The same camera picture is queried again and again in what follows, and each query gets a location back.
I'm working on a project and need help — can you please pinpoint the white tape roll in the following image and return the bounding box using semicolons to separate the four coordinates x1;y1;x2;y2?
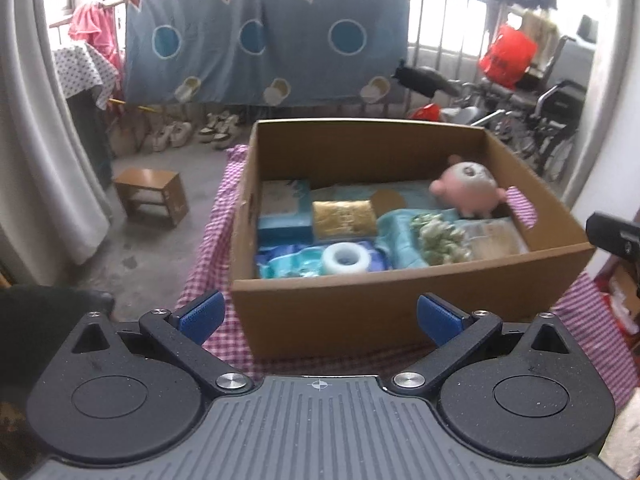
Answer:
321;242;371;275

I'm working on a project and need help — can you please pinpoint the wheelchair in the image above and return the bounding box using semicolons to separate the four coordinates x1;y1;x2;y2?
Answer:
440;13;594;183

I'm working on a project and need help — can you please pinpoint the grey curtain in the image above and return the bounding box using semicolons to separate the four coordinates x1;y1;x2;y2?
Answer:
1;0;111;285

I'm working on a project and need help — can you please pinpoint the polka dot cloth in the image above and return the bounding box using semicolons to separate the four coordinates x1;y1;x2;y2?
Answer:
52;41;118;110

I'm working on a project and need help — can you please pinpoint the small wooden stool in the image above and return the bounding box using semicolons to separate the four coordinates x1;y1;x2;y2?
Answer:
113;168;190;226

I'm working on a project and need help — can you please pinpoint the pink checkered tablecloth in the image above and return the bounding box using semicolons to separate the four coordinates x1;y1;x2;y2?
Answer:
177;145;639;411

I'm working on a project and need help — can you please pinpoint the brown cardboard box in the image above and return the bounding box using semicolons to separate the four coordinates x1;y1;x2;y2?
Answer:
230;118;593;360

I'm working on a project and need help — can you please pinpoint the blue patterned hanging blanket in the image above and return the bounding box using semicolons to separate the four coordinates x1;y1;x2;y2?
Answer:
124;0;409;107

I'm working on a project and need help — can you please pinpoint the yellow sponge pack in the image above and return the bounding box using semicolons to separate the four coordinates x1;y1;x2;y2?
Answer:
312;200;378;240

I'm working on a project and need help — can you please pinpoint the white pink plush toy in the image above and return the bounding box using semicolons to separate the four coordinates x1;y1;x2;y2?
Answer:
428;155;506;219

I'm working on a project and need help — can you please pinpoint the pink hanging garment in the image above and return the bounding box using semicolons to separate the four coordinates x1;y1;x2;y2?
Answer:
68;3;124;80

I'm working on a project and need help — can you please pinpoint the green white scrunchie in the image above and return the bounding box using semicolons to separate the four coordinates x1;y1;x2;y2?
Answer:
409;212;472;266

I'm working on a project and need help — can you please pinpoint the teal tissue box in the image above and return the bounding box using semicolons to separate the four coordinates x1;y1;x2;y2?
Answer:
257;180;314;247

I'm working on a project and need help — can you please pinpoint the red plastic bag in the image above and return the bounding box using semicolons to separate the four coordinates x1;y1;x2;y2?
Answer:
478;24;537;90

